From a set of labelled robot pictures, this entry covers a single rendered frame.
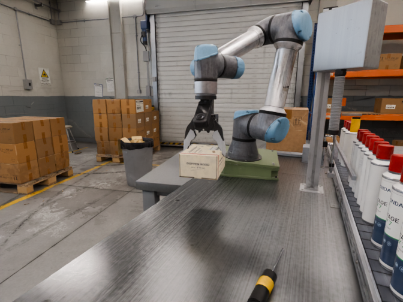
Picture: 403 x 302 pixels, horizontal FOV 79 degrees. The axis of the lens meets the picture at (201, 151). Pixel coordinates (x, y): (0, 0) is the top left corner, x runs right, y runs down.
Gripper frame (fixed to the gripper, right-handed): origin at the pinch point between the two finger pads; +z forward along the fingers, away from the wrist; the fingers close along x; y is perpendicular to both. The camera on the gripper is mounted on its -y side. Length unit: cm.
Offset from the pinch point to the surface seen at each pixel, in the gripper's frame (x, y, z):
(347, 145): -56, 42, 2
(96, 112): 271, 306, 6
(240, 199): -12.2, 7.1, 17.3
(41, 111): 490, 396, 9
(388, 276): -42, -32, 13
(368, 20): -47, 7, -41
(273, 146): -26, 86, 11
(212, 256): -8.8, -27.7, 17.8
